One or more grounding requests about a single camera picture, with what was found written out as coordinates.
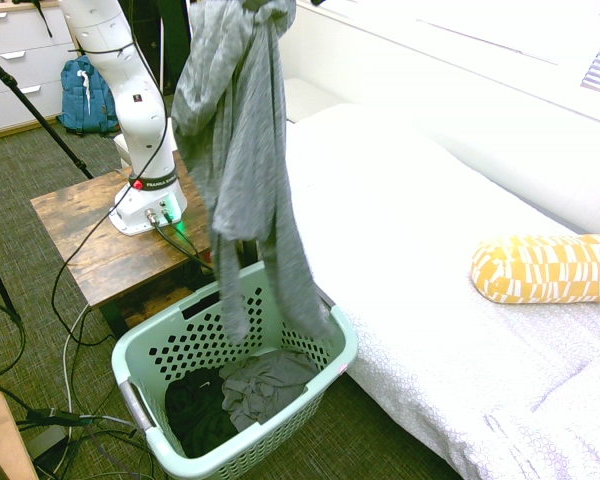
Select grey power adapter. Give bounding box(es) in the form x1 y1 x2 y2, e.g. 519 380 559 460
25 423 75 462

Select cream upholstered bed frame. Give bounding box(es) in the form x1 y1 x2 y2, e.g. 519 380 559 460
278 0 600 237

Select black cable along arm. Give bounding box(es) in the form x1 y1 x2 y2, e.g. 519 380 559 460
51 39 176 349

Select black garment in basket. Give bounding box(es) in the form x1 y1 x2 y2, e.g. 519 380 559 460
164 368 242 459

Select black camera tripod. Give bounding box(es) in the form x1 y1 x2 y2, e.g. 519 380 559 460
0 213 24 324
0 41 97 181

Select white drawer dresser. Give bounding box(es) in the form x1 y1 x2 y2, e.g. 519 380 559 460
0 0 80 145

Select blue backpack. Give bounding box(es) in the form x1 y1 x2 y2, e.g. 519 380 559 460
56 54 122 138

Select plain grey garment in basket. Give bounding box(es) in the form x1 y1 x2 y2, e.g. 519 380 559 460
218 349 322 436

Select yellow patterned bolster pillow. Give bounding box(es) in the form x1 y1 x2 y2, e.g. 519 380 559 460
470 233 600 306

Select mint green laundry basket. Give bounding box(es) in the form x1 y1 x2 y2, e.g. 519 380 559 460
110 260 360 480

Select grey heathered clothes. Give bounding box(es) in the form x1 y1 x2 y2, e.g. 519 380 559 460
170 0 337 347

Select grey cable at robot base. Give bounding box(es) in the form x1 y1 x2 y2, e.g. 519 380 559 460
162 208 216 275

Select light wooden desk edge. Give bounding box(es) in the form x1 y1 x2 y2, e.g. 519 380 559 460
0 343 40 480

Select white mattress with cover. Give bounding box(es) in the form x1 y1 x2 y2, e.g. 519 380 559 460
278 102 600 480

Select rustic wooden robot table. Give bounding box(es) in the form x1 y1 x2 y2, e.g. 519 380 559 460
29 148 262 342

